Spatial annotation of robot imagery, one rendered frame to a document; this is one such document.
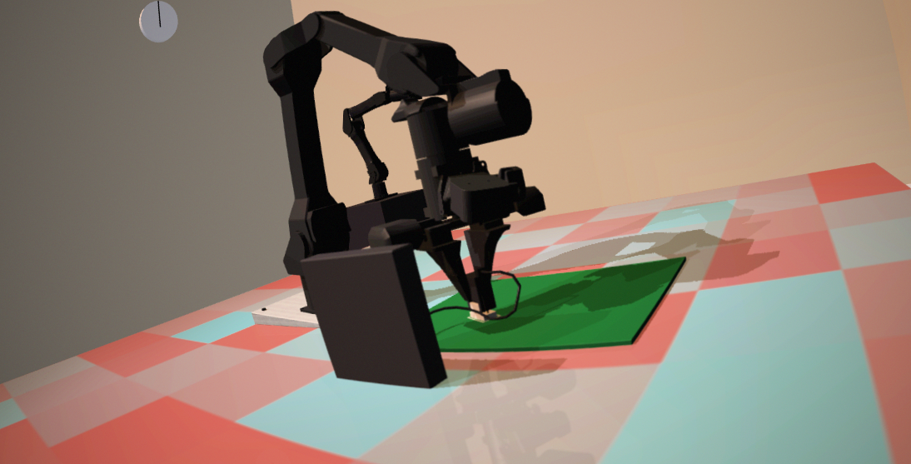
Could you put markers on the green circuit board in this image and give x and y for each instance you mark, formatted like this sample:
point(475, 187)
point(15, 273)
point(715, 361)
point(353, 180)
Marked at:
point(604, 307)

